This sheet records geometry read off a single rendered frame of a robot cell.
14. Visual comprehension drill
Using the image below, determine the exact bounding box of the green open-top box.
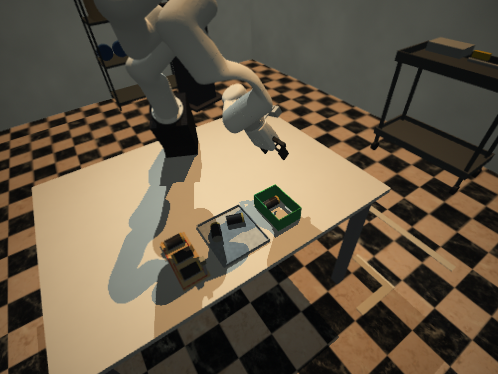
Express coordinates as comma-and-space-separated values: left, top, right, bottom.
254, 184, 302, 232

